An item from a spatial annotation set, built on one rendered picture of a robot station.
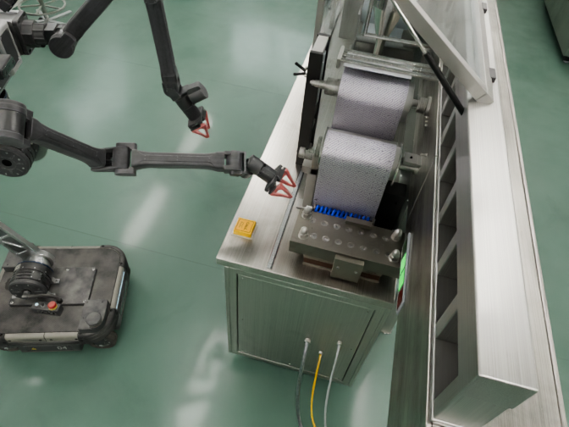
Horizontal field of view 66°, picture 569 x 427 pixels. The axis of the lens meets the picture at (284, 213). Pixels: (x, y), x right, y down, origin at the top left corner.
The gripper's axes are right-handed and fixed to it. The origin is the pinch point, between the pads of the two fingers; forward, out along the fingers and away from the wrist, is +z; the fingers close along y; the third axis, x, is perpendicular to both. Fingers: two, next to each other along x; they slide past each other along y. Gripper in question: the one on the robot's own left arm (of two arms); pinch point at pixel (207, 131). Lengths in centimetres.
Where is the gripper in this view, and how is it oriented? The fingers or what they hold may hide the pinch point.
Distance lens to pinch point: 190.6
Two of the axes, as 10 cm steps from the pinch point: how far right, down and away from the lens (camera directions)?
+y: -0.6, -7.5, 6.6
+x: -9.0, 3.2, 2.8
